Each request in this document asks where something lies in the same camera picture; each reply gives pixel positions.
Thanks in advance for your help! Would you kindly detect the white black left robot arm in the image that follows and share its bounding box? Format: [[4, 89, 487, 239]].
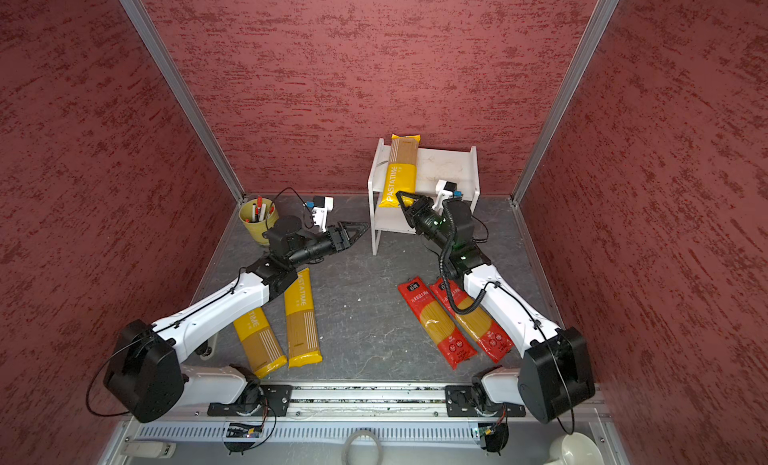
[[103, 216, 369, 423]]

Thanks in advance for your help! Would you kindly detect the white remote box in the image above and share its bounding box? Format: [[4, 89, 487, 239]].
[[120, 441, 177, 459]]

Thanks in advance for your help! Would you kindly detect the white two-tier shelf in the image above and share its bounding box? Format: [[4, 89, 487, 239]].
[[367, 138, 480, 256]]

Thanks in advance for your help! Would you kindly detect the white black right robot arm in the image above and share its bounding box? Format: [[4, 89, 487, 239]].
[[396, 191, 596, 424]]

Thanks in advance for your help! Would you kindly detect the white cable loop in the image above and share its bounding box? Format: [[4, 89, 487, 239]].
[[341, 428, 384, 465]]

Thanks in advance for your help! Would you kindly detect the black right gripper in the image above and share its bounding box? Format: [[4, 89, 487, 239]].
[[398, 190, 455, 252]]

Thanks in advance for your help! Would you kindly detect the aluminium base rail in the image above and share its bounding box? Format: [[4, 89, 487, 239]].
[[119, 380, 601, 448]]

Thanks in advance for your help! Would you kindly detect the red pasta bag left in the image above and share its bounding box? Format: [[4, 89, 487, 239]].
[[398, 277, 476, 370]]

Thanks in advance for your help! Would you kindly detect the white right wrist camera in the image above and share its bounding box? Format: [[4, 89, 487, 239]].
[[433, 179, 463, 215]]

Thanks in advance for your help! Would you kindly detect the red pasta bag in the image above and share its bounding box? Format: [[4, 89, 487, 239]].
[[398, 277, 476, 370], [430, 279, 514, 364]]

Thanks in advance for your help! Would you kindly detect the white round object corner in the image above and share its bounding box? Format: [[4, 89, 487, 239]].
[[545, 432, 605, 465]]

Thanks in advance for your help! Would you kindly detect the yellow chopstick holder cup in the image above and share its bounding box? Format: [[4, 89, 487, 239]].
[[238, 196, 279, 246]]

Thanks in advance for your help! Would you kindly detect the red pasta bag middle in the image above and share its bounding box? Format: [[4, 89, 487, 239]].
[[430, 279, 514, 364]]

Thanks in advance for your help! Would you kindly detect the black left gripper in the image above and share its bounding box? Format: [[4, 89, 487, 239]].
[[289, 221, 370, 267]]

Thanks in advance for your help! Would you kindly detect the yellow pasta bag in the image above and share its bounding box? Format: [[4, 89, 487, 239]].
[[233, 308, 288, 379], [380, 134, 421, 208], [284, 268, 323, 368]]

